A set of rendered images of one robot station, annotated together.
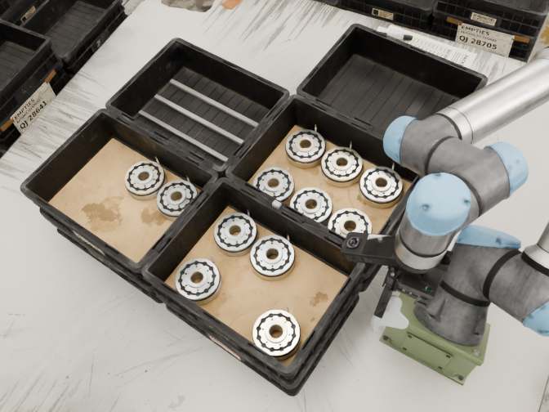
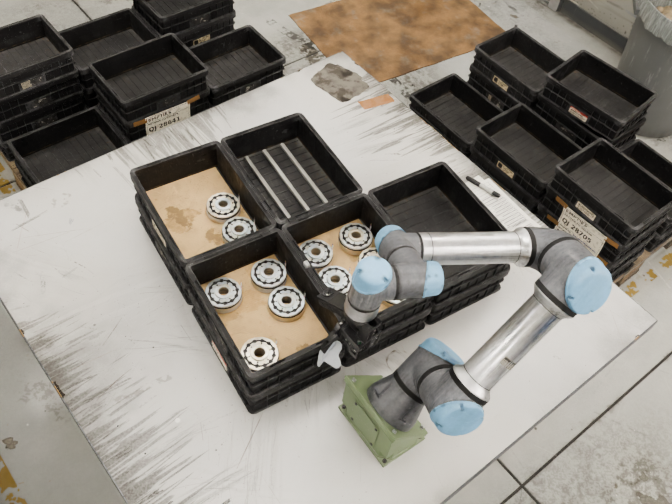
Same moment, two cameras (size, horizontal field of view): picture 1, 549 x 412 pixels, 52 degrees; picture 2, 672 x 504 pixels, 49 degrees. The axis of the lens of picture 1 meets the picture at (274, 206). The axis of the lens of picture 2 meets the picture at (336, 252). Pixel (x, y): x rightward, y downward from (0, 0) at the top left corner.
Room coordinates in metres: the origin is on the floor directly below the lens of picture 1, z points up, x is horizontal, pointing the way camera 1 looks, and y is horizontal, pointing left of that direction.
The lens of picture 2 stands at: (-0.53, -0.29, 2.57)
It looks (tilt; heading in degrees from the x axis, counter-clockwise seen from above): 52 degrees down; 10
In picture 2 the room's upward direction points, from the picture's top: 8 degrees clockwise
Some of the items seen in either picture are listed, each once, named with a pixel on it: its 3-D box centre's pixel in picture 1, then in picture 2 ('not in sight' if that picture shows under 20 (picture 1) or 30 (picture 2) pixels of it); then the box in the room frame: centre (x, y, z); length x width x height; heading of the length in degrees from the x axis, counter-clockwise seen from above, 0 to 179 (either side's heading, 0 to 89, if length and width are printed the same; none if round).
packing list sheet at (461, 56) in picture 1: (416, 59); (493, 214); (1.24, -0.51, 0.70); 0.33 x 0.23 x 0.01; 55
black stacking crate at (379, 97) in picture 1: (388, 100); (439, 231); (0.95, -0.34, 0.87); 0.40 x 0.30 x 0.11; 48
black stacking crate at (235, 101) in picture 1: (201, 114); (289, 178); (1.00, 0.16, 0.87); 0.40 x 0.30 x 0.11; 48
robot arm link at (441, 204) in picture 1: (435, 213); (371, 283); (0.35, -0.22, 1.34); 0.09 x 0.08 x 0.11; 118
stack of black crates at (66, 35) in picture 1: (81, 47); (232, 85); (1.97, 0.74, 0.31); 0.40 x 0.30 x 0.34; 145
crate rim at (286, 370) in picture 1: (252, 267); (265, 299); (0.51, 0.07, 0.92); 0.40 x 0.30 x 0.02; 48
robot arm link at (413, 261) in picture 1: (421, 240); (363, 303); (0.35, -0.21, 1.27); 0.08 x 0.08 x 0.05
